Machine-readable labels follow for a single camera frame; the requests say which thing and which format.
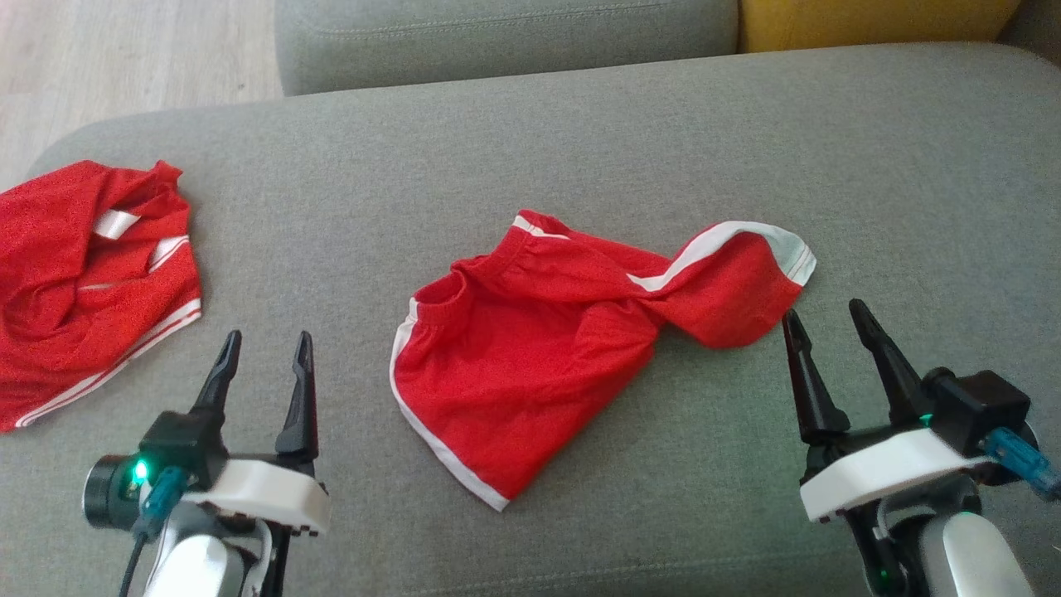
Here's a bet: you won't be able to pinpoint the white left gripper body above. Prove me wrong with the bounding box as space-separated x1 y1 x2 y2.
182 457 332 537

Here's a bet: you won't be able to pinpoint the right camera cable blue plug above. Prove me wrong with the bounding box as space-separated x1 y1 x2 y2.
982 427 1061 501

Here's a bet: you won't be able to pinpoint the small grey sofa seat cushion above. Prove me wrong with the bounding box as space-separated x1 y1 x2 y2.
274 0 740 97

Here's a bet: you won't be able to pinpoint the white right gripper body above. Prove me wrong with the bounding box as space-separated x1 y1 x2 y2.
798 417 997 525

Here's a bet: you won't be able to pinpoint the camera cable blue plug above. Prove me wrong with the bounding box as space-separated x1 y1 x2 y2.
119 466 190 597
982 427 1061 501

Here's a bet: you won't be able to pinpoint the large grey sofa seat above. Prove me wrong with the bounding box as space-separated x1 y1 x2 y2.
0 41 1061 597

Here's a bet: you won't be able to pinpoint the left camera cable blue plug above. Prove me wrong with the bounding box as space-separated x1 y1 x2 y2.
119 466 190 597

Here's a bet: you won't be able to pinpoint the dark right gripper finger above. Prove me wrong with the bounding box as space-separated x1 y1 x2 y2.
782 308 851 445
848 298 933 426

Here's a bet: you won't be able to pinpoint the red basketball jersey white trim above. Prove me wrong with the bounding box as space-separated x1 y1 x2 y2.
0 160 203 434

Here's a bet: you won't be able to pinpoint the grey sofa back cushion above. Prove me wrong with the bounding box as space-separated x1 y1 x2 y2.
998 0 1061 49

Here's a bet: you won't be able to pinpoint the red shorts with white trim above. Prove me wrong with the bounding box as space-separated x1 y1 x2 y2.
389 209 818 512

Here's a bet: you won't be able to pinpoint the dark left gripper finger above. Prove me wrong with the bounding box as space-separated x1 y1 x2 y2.
191 329 243 425
275 330 320 475

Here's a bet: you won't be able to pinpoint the yellow sofa backrest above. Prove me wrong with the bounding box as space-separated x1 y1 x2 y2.
737 0 1023 55

